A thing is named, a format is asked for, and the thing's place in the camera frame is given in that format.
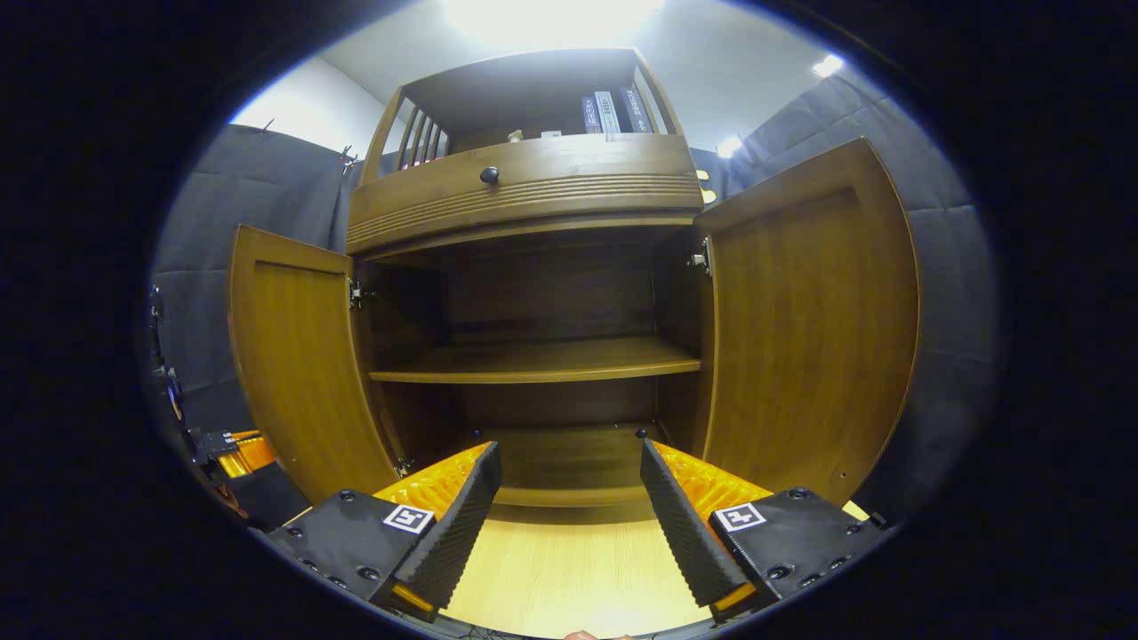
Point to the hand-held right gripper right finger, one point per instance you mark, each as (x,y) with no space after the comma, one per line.
(685,533)

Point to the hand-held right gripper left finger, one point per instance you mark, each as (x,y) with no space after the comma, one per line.
(458,533)

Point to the wooden shoe cabinet door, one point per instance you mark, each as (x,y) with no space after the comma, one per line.
(809,338)
(302,373)

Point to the wooden double-door shoe cabinet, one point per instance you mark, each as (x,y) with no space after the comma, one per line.
(551,293)

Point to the metal door hinge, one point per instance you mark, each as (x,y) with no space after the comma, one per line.
(700,260)
(358,293)
(404,467)

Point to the wooden inner shelf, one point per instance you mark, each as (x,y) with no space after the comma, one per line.
(551,360)

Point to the black drawer knob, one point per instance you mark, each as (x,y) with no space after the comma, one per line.
(490,175)

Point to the small ceiling light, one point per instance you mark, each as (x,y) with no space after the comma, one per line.
(827,66)
(729,147)

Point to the dark book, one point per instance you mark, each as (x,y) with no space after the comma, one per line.
(636,110)

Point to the grey book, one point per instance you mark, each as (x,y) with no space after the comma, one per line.
(608,113)

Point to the navy blue book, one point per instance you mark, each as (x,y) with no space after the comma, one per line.
(590,116)

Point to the large ceiling light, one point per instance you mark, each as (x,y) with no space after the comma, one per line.
(551,20)

